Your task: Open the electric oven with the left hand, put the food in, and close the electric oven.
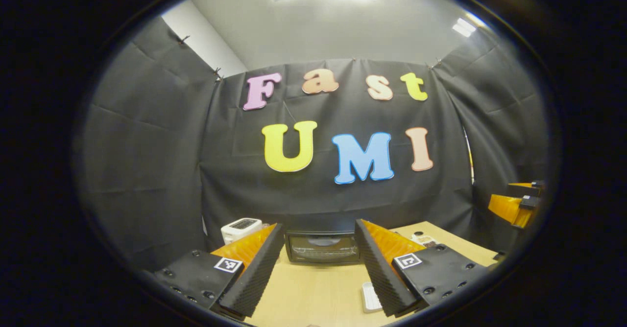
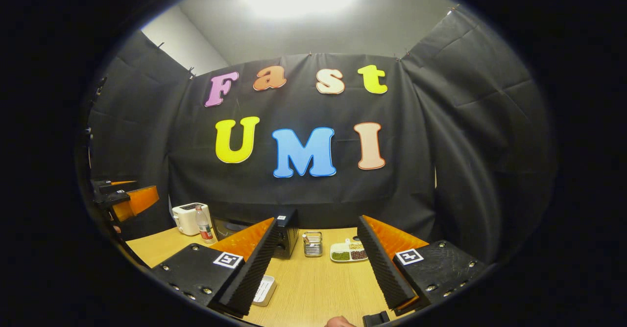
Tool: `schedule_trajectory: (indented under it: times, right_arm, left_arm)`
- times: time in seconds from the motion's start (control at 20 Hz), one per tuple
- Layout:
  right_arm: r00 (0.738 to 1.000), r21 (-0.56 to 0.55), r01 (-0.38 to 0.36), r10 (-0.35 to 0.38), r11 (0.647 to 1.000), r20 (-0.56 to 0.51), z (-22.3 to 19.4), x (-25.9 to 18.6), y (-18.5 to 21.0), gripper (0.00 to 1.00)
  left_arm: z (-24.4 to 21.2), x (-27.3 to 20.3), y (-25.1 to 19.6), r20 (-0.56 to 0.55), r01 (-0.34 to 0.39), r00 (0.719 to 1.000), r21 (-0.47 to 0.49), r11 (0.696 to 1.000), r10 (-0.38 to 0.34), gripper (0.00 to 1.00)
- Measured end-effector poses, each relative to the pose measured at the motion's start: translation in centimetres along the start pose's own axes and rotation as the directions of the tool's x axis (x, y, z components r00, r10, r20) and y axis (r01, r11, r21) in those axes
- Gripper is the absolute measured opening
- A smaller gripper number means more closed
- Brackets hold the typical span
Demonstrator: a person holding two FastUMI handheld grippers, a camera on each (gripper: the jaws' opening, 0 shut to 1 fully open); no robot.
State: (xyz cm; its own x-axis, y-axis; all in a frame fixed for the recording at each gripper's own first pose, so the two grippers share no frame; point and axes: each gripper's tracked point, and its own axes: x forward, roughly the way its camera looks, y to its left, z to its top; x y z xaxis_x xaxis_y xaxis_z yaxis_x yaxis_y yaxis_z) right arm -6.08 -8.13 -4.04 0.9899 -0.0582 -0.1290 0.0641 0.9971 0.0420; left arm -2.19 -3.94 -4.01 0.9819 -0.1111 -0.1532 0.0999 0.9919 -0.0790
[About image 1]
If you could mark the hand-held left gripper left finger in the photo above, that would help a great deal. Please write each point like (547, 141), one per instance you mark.
(259, 278)

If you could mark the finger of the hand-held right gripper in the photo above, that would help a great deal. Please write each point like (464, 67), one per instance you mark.
(529, 201)
(521, 190)

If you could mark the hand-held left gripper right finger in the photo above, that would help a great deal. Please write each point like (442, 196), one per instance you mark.
(379, 273)

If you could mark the black electric oven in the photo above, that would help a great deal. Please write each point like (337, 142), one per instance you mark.
(321, 248)

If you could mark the small white ribbed tray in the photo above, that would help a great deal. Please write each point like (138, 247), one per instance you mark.
(370, 297)

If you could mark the white toaster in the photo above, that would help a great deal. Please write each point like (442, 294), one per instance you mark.
(240, 228)

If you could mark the black backdrop cloth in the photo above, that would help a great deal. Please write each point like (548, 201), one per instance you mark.
(196, 146)

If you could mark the small ceiling light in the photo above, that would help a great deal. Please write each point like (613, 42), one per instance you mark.
(464, 27)

